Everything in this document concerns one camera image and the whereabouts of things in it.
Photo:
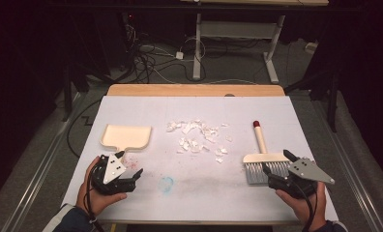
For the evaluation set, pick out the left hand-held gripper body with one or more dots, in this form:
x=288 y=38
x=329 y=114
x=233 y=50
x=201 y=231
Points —
x=113 y=170

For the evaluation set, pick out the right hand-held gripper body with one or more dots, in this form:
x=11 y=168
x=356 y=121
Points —
x=304 y=170

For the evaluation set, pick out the cream dustpan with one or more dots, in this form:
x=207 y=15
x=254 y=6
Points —
x=125 y=137

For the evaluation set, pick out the cream brush with red tip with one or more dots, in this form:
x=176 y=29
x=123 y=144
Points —
x=260 y=138

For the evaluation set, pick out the pile of white paper scraps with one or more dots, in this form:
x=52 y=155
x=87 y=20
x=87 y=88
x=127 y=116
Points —
x=189 y=129

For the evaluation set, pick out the person's left hand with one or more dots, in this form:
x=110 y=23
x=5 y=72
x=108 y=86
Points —
x=93 y=199

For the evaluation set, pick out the person's right hand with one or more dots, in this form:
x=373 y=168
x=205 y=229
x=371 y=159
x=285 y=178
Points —
x=300 y=211

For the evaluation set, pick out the white table mat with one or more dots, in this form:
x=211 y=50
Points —
x=196 y=193

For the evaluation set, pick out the black stand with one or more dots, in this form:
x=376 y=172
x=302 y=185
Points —
x=333 y=103
x=67 y=96

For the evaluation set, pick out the wooden table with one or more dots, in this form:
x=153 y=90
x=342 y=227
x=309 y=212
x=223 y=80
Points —
x=196 y=90

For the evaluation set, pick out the white box on floor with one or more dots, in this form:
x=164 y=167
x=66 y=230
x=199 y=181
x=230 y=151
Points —
x=310 y=47

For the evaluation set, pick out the white power adapter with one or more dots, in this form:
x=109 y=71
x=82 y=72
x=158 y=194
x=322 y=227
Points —
x=179 y=55

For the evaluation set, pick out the metal floor rail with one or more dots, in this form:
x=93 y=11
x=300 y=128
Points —
x=40 y=174
x=350 y=174

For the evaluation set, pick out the white desk frame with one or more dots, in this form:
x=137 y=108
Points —
x=197 y=48

